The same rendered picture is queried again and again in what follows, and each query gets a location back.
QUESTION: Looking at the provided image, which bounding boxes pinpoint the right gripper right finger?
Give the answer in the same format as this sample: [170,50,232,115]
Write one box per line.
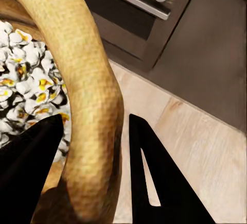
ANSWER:
[129,114,216,224]

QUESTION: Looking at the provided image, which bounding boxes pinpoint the popcorn bag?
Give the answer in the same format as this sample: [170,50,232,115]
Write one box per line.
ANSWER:
[0,0,125,224]

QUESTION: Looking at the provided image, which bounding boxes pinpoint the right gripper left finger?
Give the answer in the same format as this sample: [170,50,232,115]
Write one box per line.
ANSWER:
[0,114,64,224]

